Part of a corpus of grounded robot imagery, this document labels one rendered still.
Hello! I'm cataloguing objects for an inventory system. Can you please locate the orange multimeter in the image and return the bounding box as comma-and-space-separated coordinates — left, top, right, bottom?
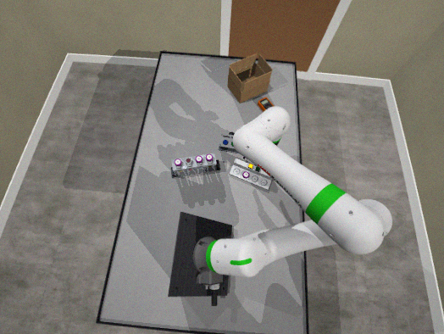
258, 97, 274, 111

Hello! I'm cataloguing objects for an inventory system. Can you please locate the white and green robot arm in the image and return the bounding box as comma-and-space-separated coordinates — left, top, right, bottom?
193, 107, 392, 306

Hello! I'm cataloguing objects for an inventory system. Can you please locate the white button panel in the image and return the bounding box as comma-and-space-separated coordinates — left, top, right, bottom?
218, 132, 238, 153

